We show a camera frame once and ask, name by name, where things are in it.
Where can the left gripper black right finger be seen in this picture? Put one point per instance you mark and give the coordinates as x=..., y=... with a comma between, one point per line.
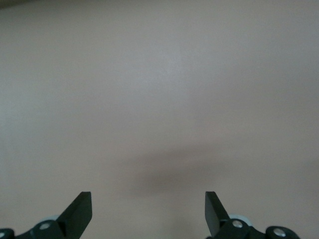
x=215, y=214

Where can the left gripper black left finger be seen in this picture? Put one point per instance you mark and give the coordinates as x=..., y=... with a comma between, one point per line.
x=77, y=214

